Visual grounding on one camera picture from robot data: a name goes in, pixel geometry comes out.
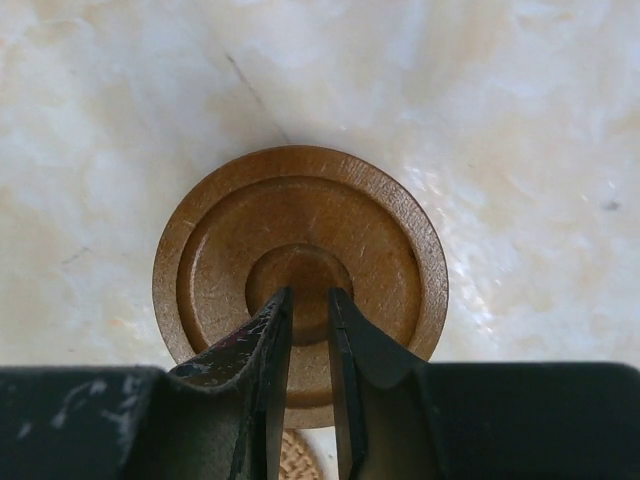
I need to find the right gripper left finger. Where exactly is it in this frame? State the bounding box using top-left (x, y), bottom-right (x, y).
top-left (169, 287), bottom-right (293, 479)

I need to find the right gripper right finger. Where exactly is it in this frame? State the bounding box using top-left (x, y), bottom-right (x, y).
top-left (327, 288), bottom-right (440, 479)

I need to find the woven rattan coaster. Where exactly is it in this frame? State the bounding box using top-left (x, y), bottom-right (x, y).
top-left (279, 429), bottom-right (324, 480)

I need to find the dark wooden coaster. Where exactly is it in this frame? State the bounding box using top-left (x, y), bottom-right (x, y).
top-left (152, 145), bottom-right (449, 429)

